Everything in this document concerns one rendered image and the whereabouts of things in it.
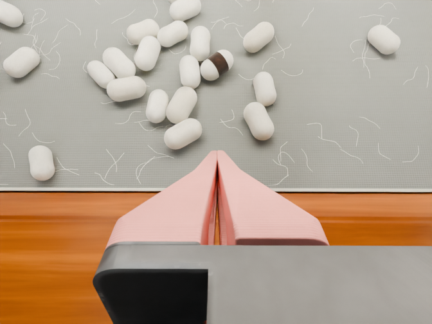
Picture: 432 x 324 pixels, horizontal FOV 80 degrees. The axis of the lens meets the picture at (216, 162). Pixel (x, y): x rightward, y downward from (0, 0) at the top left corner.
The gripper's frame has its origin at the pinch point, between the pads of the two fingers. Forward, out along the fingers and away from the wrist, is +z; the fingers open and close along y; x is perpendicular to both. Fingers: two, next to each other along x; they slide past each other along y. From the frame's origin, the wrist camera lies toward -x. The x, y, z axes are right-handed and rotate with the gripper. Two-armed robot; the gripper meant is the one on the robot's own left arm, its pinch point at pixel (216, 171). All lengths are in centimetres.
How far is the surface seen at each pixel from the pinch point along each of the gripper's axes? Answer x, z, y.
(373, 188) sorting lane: 8.3, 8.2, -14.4
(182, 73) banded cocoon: 0.1, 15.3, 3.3
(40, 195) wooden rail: 8.5, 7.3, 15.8
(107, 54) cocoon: -1.3, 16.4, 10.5
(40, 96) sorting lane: 2.4, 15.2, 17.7
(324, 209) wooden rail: 8.4, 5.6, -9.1
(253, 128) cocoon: 3.8, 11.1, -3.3
